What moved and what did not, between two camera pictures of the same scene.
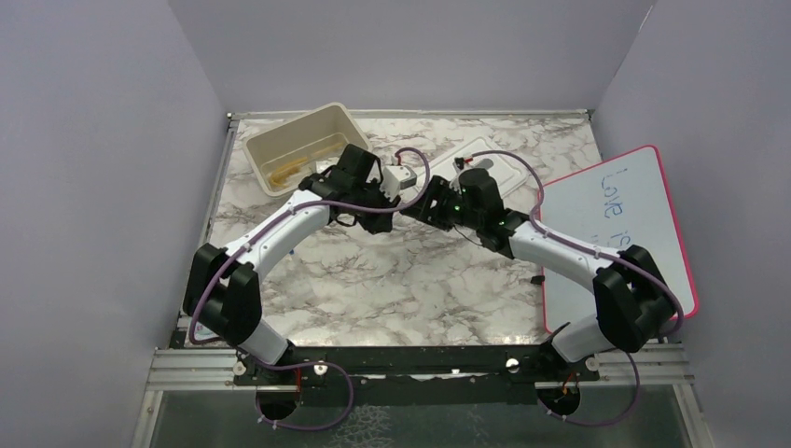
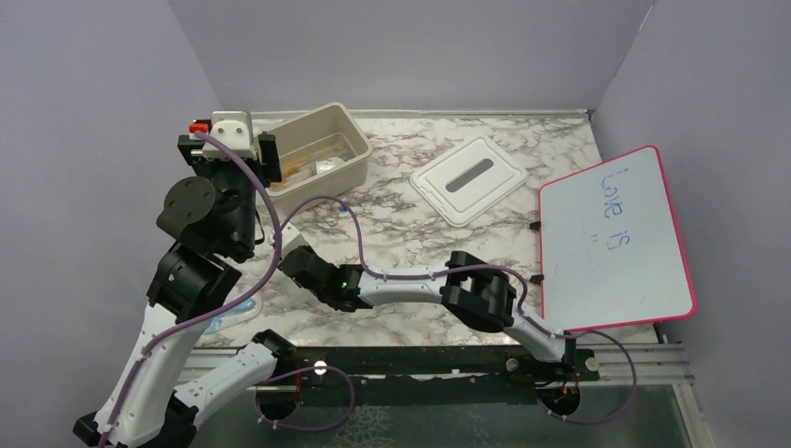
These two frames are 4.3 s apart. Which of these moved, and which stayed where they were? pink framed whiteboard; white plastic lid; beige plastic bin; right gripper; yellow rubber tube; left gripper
Moved: left gripper; right gripper
Stayed: pink framed whiteboard; white plastic lid; yellow rubber tube; beige plastic bin
